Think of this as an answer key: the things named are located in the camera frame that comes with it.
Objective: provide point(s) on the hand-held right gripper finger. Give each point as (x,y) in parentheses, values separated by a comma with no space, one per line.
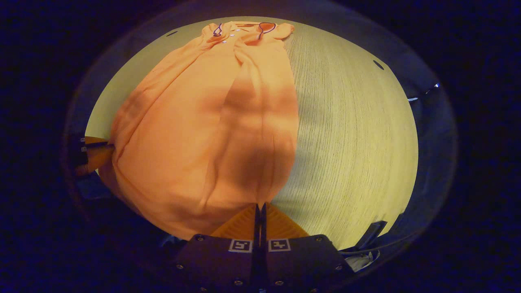
(264,244)
(255,244)

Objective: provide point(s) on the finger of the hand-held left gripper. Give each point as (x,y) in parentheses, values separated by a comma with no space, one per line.
(99,152)

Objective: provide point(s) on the orange T-shirt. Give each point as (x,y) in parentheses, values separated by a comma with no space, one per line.
(183,142)

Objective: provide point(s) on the dark flat bar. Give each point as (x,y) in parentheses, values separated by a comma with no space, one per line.
(370,235)

